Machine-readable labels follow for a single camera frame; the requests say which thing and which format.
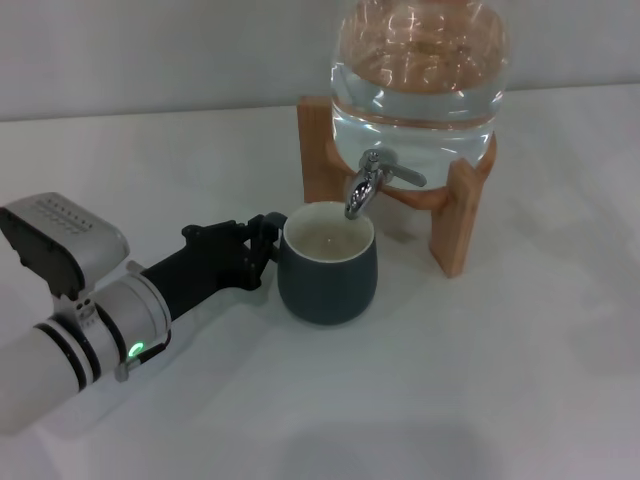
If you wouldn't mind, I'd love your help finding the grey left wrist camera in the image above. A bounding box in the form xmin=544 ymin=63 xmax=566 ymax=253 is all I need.
xmin=0 ymin=191 xmax=130 ymax=301

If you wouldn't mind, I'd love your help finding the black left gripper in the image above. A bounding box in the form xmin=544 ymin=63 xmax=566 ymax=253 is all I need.
xmin=142 ymin=213 xmax=281 ymax=321

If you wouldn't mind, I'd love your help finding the chrome faucet tap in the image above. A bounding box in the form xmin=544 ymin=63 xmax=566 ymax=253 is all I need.
xmin=343 ymin=148 xmax=428 ymax=221

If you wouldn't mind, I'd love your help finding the wooden dispenser stand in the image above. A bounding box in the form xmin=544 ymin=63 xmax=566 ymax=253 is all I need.
xmin=296 ymin=95 xmax=500 ymax=279

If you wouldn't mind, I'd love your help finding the dark teal ceramic mug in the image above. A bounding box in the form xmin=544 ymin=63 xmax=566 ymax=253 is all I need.
xmin=263 ymin=200 xmax=377 ymax=325

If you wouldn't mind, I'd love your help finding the left arm connector cable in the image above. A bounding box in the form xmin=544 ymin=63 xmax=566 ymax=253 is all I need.
xmin=115 ymin=332 xmax=172 ymax=382

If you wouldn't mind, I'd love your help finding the clear glass water dispenser jar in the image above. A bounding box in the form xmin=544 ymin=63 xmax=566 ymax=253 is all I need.
xmin=329 ymin=0 xmax=510 ymax=193

